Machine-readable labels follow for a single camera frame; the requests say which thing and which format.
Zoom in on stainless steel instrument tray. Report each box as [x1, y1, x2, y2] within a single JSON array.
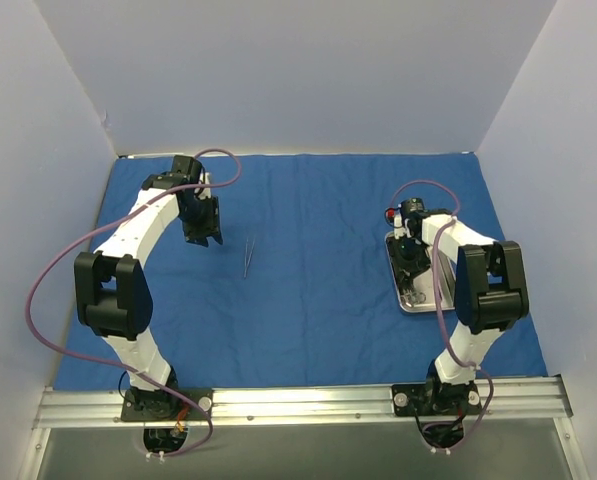
[[385, 232, 455, 314]]

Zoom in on steel hemostat clamp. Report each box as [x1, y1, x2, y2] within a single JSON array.
[[403, 288, 426, 308]]

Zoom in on steel surgical forceps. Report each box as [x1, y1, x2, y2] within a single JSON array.
[[243, 236, 256, 279]]

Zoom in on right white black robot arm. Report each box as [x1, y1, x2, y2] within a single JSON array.
[[384, 198, 529, 413]]

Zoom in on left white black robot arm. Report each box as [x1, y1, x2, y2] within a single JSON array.
[[74, 155, 223, 419]]

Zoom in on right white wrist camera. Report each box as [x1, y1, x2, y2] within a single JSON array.
[[385, 208, 409, 240]]

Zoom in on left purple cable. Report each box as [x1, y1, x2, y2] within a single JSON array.
[[25, 148, 243, 459]]

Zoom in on purple cable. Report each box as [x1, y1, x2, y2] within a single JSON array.
[[388, 179, 494, 451], [25, 148, 243, 459]]

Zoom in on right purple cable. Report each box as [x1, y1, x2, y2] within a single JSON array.
[[388, 179, 494, 451]]

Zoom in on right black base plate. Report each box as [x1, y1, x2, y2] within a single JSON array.
[[391, 382, 482, 417]]

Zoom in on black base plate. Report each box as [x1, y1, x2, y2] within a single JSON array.
[[391, 382, 482, 417], [120, 387, 214, 423]]

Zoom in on front aluminium rail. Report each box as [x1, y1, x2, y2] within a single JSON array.
[[34, 377, 573, 428]]

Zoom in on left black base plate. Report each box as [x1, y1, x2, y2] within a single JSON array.
[[120, 387, 214, 423]]

